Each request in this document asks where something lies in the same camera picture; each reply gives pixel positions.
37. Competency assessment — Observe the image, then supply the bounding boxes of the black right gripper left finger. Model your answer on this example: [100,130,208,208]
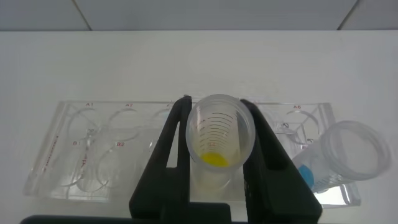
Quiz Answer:
[129,95,192,224]

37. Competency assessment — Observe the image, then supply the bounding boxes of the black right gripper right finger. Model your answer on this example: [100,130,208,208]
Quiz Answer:
[239,98,323,224]

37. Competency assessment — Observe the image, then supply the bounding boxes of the test tube with yellow pigment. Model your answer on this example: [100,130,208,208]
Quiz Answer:
[185,93,257,194]

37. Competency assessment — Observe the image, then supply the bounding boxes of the clear acrylic test tube rack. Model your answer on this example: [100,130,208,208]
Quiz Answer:
[23,100,362,208]

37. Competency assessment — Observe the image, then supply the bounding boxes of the test tube with blue pigment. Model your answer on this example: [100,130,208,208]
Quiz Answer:
[292,120,392,194]

